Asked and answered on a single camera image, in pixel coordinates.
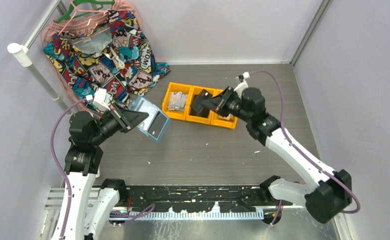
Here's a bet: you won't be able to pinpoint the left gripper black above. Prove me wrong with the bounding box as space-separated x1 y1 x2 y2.
91 101 149 144

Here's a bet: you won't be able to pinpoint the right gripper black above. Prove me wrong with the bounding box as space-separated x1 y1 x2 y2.
201 86 251 123

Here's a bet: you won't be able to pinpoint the blue card holder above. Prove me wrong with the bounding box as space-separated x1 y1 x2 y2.
129 96 171 143

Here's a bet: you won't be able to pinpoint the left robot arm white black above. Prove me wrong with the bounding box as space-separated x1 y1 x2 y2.
51 105 149 240

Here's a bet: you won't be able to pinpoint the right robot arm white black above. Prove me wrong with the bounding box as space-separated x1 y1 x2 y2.
200 87 354 224

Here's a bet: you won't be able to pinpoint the black cards stack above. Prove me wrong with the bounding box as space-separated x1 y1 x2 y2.
190 107 210 118

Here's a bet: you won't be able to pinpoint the tan cards stack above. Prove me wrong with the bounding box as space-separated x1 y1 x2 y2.
218 114 234 121

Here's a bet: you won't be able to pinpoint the silver cards stack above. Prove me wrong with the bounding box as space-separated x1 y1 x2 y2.
167 91 188 112

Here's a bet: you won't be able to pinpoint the yellow three-compartment bin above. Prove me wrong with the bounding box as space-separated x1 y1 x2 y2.
162 82 238 129

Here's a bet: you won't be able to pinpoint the comic print shorts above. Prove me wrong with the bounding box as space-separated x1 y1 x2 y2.
43 10 171 107

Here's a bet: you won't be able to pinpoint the pink hanger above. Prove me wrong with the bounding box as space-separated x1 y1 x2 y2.
51 9 113 51

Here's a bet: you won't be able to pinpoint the green hanger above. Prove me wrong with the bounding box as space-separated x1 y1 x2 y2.
54 0 116 24

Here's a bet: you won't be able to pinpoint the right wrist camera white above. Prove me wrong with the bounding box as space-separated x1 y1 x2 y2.
234 72 250 98

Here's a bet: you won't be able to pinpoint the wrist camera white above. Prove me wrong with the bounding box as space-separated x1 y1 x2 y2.
92 88 112 112
234 72 250 98

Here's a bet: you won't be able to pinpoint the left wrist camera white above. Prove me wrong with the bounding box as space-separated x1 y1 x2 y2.
92 88 112 112

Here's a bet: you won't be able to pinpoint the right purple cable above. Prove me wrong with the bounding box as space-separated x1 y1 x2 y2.
244 70 361 225

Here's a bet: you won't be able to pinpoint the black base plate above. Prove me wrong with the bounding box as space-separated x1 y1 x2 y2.
110 185 278 213

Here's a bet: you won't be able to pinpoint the metal clothes rail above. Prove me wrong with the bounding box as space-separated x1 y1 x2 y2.
7 0 72 129

